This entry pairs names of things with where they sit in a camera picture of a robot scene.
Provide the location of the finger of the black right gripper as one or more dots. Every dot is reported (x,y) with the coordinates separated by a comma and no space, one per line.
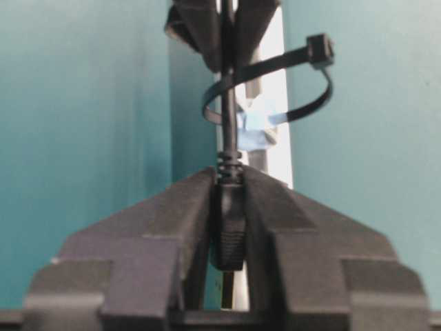
(197,24)
(252,18)

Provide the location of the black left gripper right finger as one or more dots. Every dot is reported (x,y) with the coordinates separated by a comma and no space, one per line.
(312,268)

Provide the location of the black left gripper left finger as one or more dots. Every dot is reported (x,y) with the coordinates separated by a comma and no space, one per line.
(128,271)

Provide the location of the black zip tie loop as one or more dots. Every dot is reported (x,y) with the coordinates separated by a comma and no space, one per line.
(317,53)

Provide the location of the metal post with blue tape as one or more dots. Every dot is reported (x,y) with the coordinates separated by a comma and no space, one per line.
(255,133)

